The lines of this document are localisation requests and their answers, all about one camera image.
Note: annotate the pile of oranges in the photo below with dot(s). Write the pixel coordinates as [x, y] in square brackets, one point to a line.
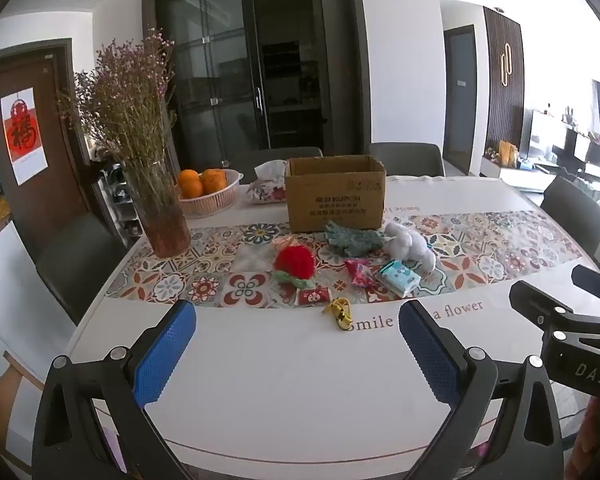
[200, 182]

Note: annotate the floral tissue cover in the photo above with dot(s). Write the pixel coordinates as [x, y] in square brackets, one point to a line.
[266, 190]

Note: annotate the red knitted pompom flower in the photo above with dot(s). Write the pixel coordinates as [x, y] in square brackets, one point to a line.
[294, 262]

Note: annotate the red candy packet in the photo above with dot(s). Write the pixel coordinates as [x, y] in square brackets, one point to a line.
[360, 274]

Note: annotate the gold wall ornament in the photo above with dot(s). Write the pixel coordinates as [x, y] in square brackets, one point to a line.
[505, 65]

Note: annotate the brown wooden door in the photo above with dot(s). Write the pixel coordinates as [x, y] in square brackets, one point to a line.
[55, 160]

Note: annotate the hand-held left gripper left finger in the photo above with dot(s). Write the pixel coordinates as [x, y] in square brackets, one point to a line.
[165, 355]

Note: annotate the orange paper bag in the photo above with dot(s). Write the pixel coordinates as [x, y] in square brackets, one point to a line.
[507, 154]

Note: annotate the white fruit basket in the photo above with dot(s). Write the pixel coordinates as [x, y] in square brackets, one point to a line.
[215, 202]

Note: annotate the teal tissue packet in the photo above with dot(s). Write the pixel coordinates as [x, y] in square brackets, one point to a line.
[400, 277]

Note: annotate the green plush toy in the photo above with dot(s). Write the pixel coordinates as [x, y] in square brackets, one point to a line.
[352, 240]

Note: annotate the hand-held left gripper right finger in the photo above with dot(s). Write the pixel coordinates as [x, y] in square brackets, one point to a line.
[427, 355]

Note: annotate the dark interior door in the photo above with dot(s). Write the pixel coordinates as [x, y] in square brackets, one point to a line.
[460, 100]

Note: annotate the brown cardboard box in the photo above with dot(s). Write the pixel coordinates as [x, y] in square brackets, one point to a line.
[335, 200]

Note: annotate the white plush rabbit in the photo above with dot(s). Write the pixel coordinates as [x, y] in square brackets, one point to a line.
[409, 247]

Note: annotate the grey dining chair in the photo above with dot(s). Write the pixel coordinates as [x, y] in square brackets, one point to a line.
[80, 265]
[275, 160]
[575, 215]
[407, 160]

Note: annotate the dark slatted wall panel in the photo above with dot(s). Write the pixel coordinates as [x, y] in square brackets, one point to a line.
[495, 110]

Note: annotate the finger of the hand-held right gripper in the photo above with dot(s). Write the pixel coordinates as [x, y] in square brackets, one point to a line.
[537, 302]
[597, 280]

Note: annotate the dried flower bouquet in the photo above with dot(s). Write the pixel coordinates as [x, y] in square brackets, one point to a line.
[122, 105]

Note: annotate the dark glass sliding door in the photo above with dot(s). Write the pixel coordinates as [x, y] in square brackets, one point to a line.
[215, 70]

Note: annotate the shoe rack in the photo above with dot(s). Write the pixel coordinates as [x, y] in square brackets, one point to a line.
[117, 200]

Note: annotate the red white door poster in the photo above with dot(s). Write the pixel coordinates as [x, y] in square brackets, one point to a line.
[24, 135]

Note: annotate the pink soft pouch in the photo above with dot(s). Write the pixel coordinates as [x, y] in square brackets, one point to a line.
[285, 244]

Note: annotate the small red white packet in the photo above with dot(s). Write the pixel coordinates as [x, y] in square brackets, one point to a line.
[314, 296]

